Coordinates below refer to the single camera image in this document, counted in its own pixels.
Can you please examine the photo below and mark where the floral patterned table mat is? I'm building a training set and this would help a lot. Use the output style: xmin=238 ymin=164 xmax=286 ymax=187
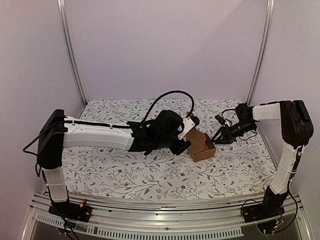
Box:
xmin=62 ymin=99 xmax=276 ymax=201

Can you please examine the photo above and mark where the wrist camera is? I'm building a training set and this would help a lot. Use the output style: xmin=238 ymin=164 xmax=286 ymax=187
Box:
xmin=214 ymin=115 xmax=232 ymax=127
xmin=177 ymin=115 xmax=200 ymax=140

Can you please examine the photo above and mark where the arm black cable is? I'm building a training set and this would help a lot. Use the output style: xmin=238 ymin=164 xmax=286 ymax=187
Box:
xmin=221 ymin=107 xmax=238 ymax=120
xmin=141 ymin=90 xmax=195 ymax=126

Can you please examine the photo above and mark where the aluminium frame post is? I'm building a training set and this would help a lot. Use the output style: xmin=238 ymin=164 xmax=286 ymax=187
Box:
xmin=56 ymin=0 xmax=88 ymax=107
xmin=245 ymin=0 xmax=275 ymax=105

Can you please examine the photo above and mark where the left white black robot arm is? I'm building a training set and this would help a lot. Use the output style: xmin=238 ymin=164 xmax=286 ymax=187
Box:
xmin=22 ymin=109 xmax=199 ymax=217

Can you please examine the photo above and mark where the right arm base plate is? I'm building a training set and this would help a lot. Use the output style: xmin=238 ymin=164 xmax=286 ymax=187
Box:
xmin=240 ymin=204 xmax=285 ymax=223

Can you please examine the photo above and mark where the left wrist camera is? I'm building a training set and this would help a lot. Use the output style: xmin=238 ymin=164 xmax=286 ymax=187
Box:
xmin=177 ymin=115 xmax=200 ymax=140

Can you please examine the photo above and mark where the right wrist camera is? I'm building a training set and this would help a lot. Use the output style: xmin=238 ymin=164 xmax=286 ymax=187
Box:
xmin=214 ymin=115 xmax=232 ymax=127

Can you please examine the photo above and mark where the left aluminium frame post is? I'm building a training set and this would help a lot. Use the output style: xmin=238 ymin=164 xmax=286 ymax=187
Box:
xmin=56 ymin=0 xmax=88 ymax=107

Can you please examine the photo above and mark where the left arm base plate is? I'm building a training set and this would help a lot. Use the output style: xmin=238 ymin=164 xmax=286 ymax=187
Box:
xmin=48 ymin=201 xmax=93 ymax=223

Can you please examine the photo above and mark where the brown cardboard box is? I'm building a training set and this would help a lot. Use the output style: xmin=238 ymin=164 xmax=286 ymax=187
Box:
xmin=185 ymin=127 xmax=216 ymax=163

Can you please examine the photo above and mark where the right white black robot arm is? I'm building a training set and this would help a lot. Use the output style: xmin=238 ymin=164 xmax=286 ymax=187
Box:
xmin=211 ymin=100 xmax=314 ymax=218

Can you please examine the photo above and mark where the right aluminium frame post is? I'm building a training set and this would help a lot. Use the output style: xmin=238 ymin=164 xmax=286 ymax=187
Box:
xmin=245 ymin=0 xmax=275 ymax=105

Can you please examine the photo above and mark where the front aluminium rail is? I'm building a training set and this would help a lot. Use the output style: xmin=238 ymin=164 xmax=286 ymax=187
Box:
xmin=21 ymin=193 xmax=313 ymax=240

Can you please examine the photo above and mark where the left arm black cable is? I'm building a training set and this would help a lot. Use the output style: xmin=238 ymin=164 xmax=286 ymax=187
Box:
xmin=141 ymin=90 xmax=195 ymax=126

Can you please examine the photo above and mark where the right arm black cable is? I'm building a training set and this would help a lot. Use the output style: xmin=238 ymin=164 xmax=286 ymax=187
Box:
xmin=221 ymin=107 xmax=238 ymax=120

